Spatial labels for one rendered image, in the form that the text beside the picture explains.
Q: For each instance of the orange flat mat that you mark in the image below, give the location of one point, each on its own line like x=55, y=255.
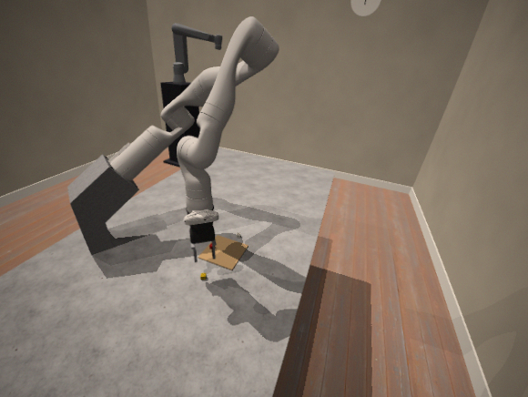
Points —
x=228, y=252

